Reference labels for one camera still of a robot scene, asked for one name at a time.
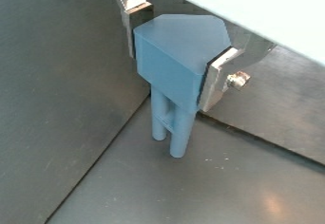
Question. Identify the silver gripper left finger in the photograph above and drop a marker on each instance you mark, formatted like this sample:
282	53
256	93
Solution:
136	12

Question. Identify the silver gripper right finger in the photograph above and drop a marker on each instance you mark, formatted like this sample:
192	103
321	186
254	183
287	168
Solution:
223	73

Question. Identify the blue three prong peg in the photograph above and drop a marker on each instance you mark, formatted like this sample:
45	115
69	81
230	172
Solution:
175	45

